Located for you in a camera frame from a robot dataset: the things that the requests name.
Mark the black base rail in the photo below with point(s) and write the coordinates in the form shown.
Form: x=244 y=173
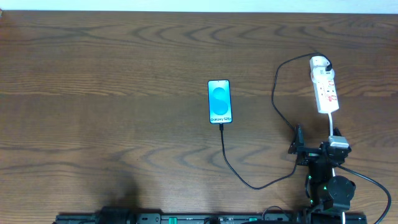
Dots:
x=126 y=216

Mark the white power strip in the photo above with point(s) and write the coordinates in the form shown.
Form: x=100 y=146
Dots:
x=322 y=77

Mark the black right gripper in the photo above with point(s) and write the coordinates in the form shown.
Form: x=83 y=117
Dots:
x=314 y=149

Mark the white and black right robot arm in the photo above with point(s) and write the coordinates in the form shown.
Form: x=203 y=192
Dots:
x=330 y=194

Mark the blue Galaxy smartphone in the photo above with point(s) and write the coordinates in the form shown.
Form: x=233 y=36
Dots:
x=219 y=102

